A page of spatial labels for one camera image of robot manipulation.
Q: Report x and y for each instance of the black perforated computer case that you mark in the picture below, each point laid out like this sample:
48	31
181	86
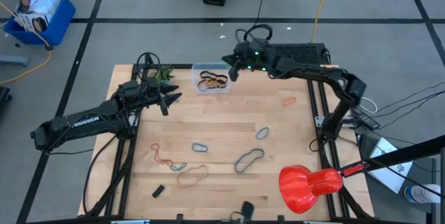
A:
302	53

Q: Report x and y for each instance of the tan rubber band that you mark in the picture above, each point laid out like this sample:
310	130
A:
184	186

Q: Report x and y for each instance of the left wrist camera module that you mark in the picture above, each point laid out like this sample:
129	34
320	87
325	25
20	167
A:
164	107

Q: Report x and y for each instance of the clear plastic bin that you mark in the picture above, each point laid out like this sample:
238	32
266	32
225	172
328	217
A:
208	65

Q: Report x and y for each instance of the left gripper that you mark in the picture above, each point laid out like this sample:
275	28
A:
151	93

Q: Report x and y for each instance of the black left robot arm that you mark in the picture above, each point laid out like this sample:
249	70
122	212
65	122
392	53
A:
80	123

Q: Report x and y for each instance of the thin red rubber band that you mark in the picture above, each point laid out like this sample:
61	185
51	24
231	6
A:
163	160

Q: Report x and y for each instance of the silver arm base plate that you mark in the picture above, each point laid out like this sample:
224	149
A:
318	121
134	121

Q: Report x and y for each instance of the large blue rubber band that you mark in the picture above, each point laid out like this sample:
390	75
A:
235	165

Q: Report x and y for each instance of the small light blue rubber band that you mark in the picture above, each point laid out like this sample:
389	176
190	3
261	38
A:
171	167

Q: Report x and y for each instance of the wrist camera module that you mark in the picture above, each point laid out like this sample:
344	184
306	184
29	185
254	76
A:
164	107
233	74

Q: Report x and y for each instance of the black arched frame bracket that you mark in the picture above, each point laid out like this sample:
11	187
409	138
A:
149	60

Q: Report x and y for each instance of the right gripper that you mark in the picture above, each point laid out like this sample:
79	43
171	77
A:
248	57

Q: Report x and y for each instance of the small orange rubber band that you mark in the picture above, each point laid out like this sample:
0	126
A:
288	101

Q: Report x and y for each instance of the white printed cardboard box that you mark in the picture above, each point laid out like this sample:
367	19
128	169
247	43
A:
26	1
33	22

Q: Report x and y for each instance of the black boom bar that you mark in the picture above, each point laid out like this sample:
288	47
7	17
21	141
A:
417	151

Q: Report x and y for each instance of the black blurred device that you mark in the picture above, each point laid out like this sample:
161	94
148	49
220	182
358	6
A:
247	209

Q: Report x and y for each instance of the blue plastic floor bin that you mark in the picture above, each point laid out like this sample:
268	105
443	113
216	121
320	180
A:
59	25

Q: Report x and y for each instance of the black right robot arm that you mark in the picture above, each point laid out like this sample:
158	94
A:
313	72

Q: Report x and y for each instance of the white plastic bag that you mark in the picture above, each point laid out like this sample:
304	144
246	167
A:
48	5

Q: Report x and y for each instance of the small black block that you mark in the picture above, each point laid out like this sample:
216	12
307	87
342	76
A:
158	191

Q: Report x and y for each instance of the grey metal table leg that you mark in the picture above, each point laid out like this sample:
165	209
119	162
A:
14	60

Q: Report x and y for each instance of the white paper sheet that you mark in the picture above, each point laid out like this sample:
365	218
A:
389	178

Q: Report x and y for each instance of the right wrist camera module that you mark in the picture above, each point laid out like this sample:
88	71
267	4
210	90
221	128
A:
233	74

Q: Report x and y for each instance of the black power adapter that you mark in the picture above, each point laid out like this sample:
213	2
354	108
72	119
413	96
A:
365	119

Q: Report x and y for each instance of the potted green succulent plant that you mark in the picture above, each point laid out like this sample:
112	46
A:
163	75

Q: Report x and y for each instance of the black floor object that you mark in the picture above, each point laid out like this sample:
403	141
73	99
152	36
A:
4	97

